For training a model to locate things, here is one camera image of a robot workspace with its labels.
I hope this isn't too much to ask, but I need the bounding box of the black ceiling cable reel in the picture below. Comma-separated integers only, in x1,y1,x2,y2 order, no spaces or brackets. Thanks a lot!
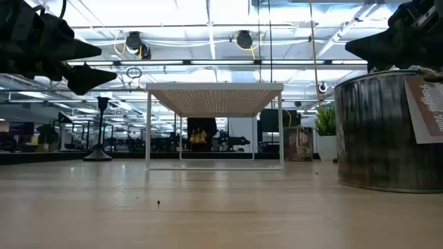
114,30,152,60
234,30,260,59

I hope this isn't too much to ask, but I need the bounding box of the yellow hanging rope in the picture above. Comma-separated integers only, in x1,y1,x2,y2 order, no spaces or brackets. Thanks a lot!
309,0,322,107

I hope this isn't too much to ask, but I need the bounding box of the black coiled cable loop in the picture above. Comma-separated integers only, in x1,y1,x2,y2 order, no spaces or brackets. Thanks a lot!
125,66,143,80

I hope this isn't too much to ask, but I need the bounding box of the tall black candlestick holder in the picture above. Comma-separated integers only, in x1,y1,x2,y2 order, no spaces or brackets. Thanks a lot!
82,96,114,163

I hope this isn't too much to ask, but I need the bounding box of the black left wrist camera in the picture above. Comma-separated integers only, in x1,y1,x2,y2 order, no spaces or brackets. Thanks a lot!
41,12,75,39

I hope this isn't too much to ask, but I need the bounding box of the white perforated metal shelf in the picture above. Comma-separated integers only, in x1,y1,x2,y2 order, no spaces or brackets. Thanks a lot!
145,82,284,171

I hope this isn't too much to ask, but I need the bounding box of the person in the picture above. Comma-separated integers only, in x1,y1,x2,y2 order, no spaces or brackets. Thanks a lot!
186,117,218,152

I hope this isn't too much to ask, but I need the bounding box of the background computer monitor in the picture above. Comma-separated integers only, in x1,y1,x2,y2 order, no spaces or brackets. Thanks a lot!
9,121,35,136

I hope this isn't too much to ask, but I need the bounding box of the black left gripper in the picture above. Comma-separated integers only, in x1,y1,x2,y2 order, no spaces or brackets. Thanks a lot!
0,0,118,96

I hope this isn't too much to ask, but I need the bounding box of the thin black hanging cable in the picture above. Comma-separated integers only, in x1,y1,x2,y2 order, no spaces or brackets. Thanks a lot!
269,0,273,109
256,0,260,84

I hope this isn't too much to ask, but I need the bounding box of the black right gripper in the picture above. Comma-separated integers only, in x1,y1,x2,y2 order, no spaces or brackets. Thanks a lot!
345,0,443,73

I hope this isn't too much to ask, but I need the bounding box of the green plant in white pot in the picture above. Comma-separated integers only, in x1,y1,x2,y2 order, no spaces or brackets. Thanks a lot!
314,106,338,162

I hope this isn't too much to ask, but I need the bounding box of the black background screen panel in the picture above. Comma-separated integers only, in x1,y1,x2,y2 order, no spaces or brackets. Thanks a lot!
260,109,302,133

